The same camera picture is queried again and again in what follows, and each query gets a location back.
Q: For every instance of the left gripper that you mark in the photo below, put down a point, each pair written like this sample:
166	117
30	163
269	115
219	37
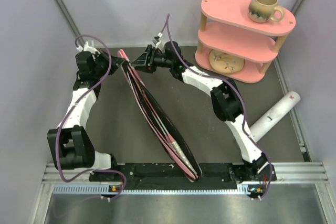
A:
115	62

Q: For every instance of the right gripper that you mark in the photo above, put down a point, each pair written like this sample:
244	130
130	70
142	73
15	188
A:
142	60

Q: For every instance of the pink racket bag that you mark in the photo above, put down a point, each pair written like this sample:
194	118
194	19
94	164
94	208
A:
154	114

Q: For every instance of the white shuttlecock tube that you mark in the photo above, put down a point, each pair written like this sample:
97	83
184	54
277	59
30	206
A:
266	122

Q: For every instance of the pink badminton racket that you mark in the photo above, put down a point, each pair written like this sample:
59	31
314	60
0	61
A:
178	155

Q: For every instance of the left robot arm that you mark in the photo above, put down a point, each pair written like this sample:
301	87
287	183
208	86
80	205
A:
69	143

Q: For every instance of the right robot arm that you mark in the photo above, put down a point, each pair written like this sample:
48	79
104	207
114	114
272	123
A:
227	102

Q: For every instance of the decorated round plate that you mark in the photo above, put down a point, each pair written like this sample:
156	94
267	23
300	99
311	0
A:
225	63

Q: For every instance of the pink three-tier shelf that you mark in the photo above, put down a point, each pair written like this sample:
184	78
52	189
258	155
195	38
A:
225	26

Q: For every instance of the beige ceramic mug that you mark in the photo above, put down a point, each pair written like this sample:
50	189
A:
261	11

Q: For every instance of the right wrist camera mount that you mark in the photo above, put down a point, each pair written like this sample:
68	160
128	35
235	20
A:
157	42

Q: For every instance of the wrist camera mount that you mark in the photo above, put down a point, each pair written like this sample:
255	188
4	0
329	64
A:
88	48
157	42

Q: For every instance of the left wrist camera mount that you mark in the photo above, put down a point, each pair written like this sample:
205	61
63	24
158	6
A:
88	48

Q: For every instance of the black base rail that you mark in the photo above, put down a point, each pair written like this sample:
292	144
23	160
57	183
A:
169	179

